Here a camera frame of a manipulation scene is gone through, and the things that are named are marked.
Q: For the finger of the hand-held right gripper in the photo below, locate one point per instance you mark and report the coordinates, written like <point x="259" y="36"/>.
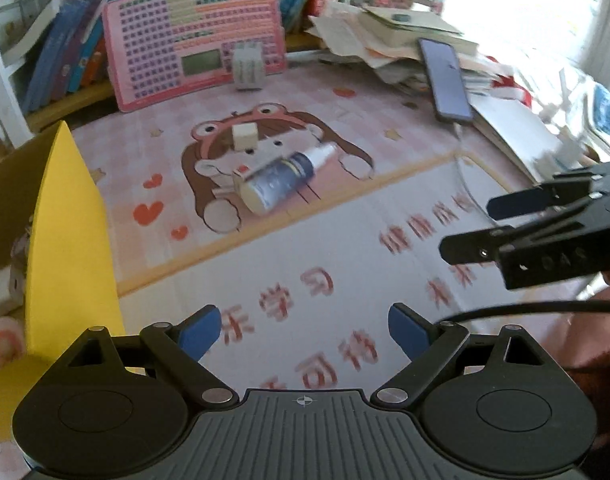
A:
<point x="485" y="247"/>
<point x="517" y="202"/>

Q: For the pink printed tablecloth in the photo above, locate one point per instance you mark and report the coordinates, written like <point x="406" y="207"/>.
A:
<point x="335" y="240"/>

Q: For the white bookshelf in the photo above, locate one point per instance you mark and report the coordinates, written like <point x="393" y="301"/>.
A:
<point x="5" y="85"/>

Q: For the white notebook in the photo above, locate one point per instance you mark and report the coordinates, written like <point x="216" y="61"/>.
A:
<point x="505" y="130"/>

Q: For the row of slanted books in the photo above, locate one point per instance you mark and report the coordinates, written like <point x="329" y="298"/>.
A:
<point x="60" y="55"/>

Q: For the black smartphone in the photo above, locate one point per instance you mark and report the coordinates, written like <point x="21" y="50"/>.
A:
<point x="445" y="80"/>

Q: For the pink learning board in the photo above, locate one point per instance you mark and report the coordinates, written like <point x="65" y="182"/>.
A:
<point x="160" y="25"/>

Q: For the yellow cardboard box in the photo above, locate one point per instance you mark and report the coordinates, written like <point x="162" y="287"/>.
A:
<point x="70" y="240"/>

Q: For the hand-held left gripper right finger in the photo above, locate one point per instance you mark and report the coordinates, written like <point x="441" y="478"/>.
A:
<point x="409" y="330"/>

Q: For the dark blue spray bottle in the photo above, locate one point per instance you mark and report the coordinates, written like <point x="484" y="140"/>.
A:
<point x="280" y="182"/>

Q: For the small white cube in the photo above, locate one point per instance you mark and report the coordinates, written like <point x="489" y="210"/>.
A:
<point x="245" y="136"/>

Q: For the pink plush paw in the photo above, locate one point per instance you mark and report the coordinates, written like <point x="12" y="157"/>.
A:
<point x="2" y="345"/>

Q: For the red white santa hat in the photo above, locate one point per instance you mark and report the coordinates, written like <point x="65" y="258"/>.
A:
<point x="510" y="89"/>

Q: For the pile of loose papers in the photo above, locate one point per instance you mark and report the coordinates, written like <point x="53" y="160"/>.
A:
<point x="375" y="35"/>

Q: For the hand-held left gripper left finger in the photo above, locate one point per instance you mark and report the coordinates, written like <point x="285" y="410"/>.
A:
<point x="200" y="332"/>

